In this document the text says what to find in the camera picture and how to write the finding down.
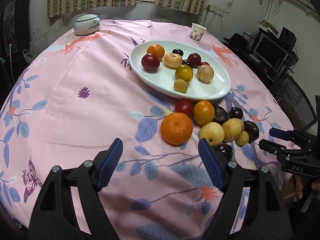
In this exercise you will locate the small yellow loquat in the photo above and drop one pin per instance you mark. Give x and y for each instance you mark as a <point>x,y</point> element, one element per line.
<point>180,86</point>

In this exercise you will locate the computer monitor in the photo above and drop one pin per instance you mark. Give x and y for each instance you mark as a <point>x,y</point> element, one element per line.
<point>268,51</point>

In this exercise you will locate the dark plum right back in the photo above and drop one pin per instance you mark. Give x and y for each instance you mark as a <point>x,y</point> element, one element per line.
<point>236,112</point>

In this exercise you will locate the large yellow pepino melon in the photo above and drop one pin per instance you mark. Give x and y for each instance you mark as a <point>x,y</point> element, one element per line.
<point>232,129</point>

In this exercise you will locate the dark cherry plum front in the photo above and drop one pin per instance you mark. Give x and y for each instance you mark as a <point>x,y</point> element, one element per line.
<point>186,62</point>

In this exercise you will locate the white oval plate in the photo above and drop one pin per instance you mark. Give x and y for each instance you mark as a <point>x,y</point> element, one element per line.
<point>163,79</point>

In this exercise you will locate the dark plum near melons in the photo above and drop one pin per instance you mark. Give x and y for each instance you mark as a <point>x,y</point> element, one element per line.
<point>226,149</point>

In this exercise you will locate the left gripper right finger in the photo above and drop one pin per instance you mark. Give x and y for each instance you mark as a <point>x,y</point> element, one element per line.
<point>266,215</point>

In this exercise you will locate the person right hand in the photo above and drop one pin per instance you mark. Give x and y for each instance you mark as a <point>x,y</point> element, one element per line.
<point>300,185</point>

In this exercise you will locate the wall power strip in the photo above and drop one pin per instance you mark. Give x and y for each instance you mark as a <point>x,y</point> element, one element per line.
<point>215,9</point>

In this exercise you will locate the dark purple fruit right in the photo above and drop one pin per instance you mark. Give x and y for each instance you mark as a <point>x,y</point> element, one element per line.
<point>252,129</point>

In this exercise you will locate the dark purple water chestnut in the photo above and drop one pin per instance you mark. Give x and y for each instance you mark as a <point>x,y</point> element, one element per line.
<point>221,115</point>

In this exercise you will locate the pink patterned tablecloth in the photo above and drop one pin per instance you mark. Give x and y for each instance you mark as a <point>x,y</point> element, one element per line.
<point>81,93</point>

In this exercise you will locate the small yellow fruit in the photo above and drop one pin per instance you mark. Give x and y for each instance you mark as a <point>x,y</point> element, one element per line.
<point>242,139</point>

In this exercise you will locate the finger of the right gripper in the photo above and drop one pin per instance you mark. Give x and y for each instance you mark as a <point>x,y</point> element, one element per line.
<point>294,136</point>
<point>272,147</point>

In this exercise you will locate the white lidded ceramic jar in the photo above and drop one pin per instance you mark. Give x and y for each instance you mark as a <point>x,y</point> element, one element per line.
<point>87,24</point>

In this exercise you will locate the patterned paper cup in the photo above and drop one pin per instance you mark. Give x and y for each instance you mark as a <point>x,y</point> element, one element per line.
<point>197,32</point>

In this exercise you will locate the dark red plum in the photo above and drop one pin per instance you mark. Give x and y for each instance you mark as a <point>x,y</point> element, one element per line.
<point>150,62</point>

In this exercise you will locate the round yellow-orange orange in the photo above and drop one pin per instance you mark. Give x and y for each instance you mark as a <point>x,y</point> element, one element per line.
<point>203,112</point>

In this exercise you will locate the mesh office chair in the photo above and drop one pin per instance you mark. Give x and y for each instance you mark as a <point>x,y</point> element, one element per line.
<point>295,104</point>

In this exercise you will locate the pale yellow apple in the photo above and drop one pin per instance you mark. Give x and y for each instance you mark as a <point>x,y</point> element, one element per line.
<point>213,133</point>

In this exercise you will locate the black speaker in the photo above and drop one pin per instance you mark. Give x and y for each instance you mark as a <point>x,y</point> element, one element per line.
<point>287,38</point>

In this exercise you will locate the yellow-green orange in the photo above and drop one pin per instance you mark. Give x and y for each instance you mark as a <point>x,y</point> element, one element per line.
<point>184,72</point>

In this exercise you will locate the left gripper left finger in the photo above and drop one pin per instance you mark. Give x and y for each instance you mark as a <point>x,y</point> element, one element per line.
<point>53,215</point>

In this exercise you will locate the orange mandarin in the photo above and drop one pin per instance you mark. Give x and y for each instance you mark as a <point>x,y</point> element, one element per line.
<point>157,50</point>
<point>176,128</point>

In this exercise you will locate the pale striped pepino melon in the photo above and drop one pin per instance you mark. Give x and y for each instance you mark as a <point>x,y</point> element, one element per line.
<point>172,60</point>

